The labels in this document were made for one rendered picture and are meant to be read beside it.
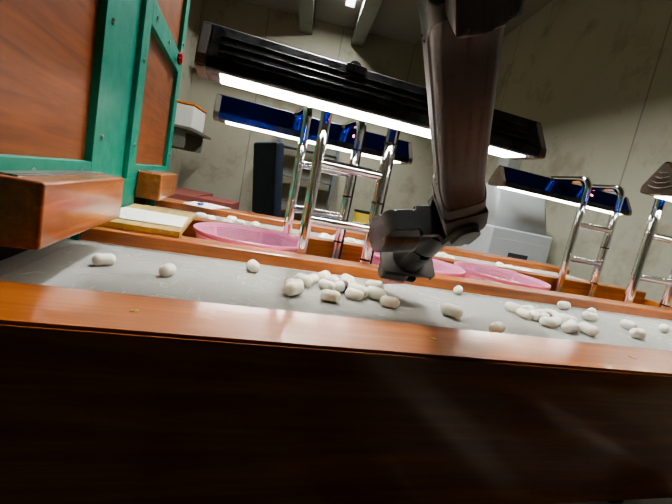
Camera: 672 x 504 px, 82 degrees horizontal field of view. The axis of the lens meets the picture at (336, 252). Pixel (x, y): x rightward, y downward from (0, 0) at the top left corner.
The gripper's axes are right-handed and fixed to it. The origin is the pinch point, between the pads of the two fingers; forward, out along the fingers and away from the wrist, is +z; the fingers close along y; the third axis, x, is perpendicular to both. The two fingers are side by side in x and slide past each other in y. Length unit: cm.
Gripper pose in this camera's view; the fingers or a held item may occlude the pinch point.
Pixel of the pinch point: (385, 279)
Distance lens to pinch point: 76.5
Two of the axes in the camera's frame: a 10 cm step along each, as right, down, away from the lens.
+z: -3.2, 4.8, 8.2
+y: -9.5, -1.4, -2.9
